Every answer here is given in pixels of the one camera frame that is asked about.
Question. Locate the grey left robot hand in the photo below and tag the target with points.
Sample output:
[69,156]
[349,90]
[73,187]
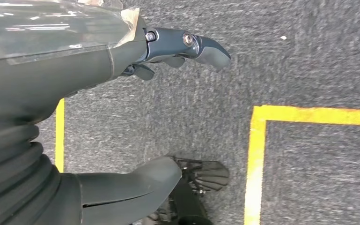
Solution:
[43,62]

